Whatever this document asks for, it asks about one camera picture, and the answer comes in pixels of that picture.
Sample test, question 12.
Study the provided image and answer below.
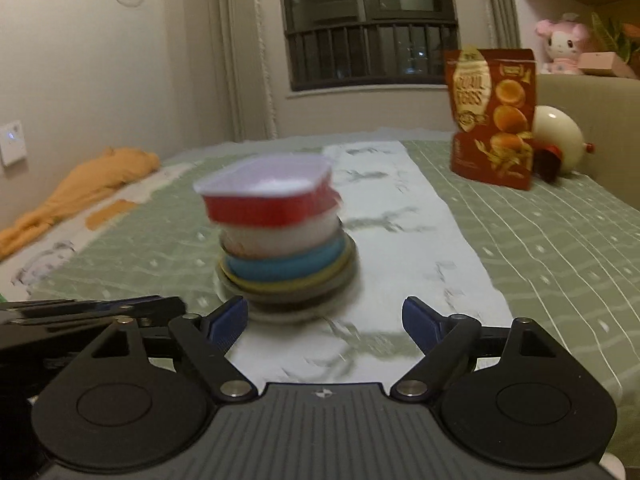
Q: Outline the beige curtain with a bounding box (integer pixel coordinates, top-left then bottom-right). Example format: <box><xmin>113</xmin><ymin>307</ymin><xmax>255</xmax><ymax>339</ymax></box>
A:
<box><xmin>209</xmin><ymin>0</ymin><xmax>277</xmax><ymax>142</ymax></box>

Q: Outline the potted plant with flowers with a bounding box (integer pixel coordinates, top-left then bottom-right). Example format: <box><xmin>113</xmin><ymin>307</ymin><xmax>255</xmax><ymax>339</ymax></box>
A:
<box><xmin>591</xmin><ymin>12</ymin><xmax>639</xmax><ymax>64</ymax></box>

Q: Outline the orange cloth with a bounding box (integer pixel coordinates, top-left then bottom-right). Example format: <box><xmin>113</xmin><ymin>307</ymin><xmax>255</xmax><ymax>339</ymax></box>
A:
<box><xmin>1</xmin><ymin>148</ymin><xmax>160</xmax><ymax>260</ymax></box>

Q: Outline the pink plush toy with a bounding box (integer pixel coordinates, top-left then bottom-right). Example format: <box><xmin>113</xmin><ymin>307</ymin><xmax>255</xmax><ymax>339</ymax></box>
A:
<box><xmin>535</xmin><ymin>13</ymin><xmax>590</xmax><ymax>75</ymax></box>

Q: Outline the blue enamel bowl black rim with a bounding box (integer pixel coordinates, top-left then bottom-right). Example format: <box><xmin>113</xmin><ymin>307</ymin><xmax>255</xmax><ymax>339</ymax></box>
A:
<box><xmin>222</xmin><ymin>232</ymin><xmax>346</xmax><ymax>283</ymax></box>

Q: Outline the white paper bowl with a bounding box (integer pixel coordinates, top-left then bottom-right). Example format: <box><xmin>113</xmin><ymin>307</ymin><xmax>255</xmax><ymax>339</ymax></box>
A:
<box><xmin>219</xmin><ymin>208</ymin><xmax>341</xmax><ymax>259</ymax></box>

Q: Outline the yellow rimmed plate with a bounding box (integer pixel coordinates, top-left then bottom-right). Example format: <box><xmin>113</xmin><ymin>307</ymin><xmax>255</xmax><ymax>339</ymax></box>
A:
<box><xmin>217</xmin><ymin>244</ymin><xmax>357</xmax><ymax>294</ymax></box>

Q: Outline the white wall switch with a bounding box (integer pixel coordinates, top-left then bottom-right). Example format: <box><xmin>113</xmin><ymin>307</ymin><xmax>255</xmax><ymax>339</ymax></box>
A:
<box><xmin>0</xmin><ymin>120</ymin><xmax>27</xmax><ymax>167</ymax></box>

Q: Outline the dark barred window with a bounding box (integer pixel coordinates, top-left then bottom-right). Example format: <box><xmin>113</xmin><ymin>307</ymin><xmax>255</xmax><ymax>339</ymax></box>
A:
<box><xmin>282</xmin><ymin>0</ymin><xmax>458</xmax><ymax>91</ymax></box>

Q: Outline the green checked tablecloth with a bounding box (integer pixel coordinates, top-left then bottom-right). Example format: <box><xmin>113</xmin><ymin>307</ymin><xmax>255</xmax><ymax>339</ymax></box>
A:
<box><xmin>24</xmin><ymin>134</ymin><xmax>640</xmax><ymax>456</ymax></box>

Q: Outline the stainless steel bowl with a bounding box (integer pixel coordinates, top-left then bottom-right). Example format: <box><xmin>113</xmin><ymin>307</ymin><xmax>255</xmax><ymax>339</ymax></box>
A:
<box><xmin>215</xmin><ymin>234</ymin><xmax>359</xmax><ymax>325</ymax></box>

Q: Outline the white deer table runner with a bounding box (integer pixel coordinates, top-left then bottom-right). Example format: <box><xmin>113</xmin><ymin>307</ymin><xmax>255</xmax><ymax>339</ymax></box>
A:
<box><xmin>228</xmin><ymin>142</ymin><xmax>512</xmax><ymax>387</ymax></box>

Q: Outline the beige sofa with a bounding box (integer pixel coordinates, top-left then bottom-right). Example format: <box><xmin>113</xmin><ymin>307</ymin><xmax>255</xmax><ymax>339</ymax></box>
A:
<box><xmin>537</xmin><ymin>74</ymin><xmax>640</xmax><ymax>208</ymax></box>

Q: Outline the pink box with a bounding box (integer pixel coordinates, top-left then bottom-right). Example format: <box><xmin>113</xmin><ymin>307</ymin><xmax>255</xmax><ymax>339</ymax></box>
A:
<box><xmin>577</xmin><ymin>52</ymin><xmax>638</xmax><ymax>79</ymax></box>

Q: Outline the quail eggs snack bag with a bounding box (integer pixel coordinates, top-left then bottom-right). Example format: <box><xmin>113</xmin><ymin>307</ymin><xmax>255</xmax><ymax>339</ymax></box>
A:
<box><xmin>445</xmin><ymin>47</ymin><xmax>536</xmax><ymax>191</ymax></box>

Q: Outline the red rectangular foil tray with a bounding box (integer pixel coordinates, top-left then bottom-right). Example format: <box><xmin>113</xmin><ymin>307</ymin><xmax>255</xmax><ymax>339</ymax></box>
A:
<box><xmin>193</xmin><ymin>153</ymin><xmax>341</xmax><ymax>228</ymax></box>

